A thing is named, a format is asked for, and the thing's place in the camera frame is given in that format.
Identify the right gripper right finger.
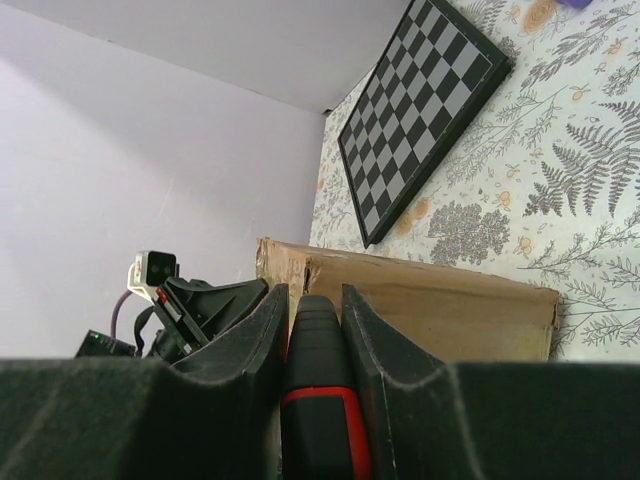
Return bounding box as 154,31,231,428
341,285,639,479

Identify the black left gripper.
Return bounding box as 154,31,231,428
72,277,273,363

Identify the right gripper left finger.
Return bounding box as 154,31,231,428
1,284,289,479

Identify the brown taped cardboard box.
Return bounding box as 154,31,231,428
256,237,559,362

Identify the red black utility knife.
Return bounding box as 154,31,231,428
280,295,373,479

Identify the black white checkerboard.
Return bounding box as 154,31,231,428
338,1,512,246

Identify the purple cylindrical handle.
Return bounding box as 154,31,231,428
557,0,592,10

